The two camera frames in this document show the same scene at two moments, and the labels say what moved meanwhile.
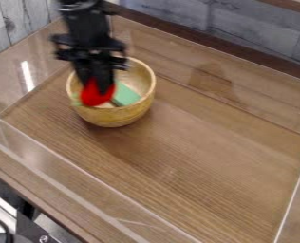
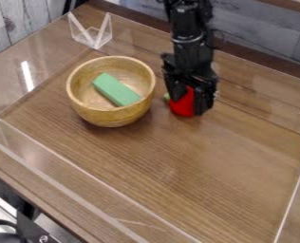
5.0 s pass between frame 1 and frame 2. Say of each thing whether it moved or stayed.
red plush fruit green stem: moved
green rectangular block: stayed
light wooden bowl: stayed
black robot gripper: moved
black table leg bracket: stayed
